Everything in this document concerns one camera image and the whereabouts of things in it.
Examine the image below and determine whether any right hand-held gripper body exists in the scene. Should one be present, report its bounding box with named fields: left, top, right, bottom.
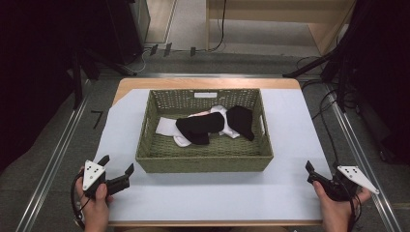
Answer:
left=306, top=165, right=381, bottom=203

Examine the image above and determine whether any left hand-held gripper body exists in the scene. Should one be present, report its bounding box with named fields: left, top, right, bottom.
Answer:
left=81, top=159, right=132, bottom=199

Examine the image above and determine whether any person's right hand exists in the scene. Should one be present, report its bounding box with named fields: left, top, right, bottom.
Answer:
left=312, top=180, right=372, bottom=232

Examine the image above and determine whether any person's left hand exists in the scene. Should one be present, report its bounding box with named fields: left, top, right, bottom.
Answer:
left=75, top=167, right=114, bottom=232

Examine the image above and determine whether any pale blue table mat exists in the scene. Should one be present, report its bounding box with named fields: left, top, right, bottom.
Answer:
left=93, top=88, right=334, bottom=223

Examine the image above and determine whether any flat white sock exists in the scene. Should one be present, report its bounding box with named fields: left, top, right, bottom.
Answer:
left=155, top=116, right=194, bottom=149

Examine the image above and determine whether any green woven basket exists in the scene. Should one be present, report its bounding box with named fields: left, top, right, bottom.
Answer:
left=134, top=88, right=276, bottom=174

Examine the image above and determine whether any long black sock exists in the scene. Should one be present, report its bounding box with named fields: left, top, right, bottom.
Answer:
left=175, top=111, right=226, bottom=146

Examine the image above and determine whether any folded black sock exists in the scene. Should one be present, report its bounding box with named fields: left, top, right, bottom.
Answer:
left=225, top=104, right=256, bottom=142

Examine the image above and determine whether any crumpled white sock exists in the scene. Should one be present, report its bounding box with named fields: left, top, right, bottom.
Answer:
left=188, top=104, right=242, bottom=140

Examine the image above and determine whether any black stand leg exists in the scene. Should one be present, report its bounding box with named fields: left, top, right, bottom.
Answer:
left=71, top=47, right=138, bottom=110
left=281, top=47, right=343, bottom=79

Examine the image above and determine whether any black curtain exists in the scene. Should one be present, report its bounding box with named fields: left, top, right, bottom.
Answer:
left=0, top=0, right=144, bottom=175
left=322, top=0, right=410, bottom=165

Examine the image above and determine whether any grey cabinet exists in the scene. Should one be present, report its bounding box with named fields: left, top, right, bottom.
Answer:
left=129, top=0, right=152, bottom=45

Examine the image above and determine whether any light wooden shelf unit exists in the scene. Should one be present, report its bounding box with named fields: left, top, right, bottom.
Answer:
left=205, top=0, right=357, bottom=56

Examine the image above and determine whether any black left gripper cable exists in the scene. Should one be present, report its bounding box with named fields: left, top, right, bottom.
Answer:
left=70, top=169, right=87, bottom=230

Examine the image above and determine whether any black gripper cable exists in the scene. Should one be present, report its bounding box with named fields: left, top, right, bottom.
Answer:
left=318, top=88, right=343, bottom=169
left=70, top=169, right=87, bottom=230

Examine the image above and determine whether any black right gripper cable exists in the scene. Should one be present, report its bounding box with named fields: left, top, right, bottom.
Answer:
left=318, top=88, right=343, bottom=169

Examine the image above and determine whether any metal floor rail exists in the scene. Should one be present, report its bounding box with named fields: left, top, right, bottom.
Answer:
left=324, top=82, right=404, bottom=232
left=15, top=79, right=93, bottom=232

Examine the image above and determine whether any white floor cable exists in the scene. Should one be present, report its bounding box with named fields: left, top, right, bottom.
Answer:
left=127, top=47, right=153, bottom=74

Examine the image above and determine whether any hanging black cable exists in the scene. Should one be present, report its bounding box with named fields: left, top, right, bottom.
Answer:
left=207, top=0, right=227, bottom=53

